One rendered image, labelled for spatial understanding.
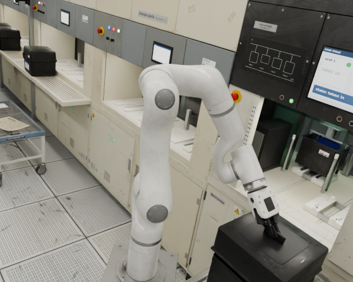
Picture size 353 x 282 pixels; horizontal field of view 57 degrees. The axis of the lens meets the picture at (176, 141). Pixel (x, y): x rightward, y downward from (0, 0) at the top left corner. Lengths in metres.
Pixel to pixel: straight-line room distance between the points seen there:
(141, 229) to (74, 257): 1.38
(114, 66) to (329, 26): 1.86
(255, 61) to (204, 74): 0.68
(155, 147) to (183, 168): 1.09
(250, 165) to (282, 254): 0.31
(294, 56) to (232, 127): 0.57
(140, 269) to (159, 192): 0.36
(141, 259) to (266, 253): 0.45
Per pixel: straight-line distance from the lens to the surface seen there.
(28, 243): 2.67
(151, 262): 1.29
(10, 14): 5.62
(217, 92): 1.00
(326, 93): 1.46
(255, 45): 1.64
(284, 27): 1.56
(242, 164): 1.18
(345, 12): 1.45
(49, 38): 4.21
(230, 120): 1.05
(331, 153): 2.06
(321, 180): 2.15
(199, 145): 1.93
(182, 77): 1.00
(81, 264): 2.48
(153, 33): 2.20
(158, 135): 0.99
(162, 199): 1.06
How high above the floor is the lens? 1.78
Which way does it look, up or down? 24 degrees down
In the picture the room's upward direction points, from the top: 10 degrees clockwise
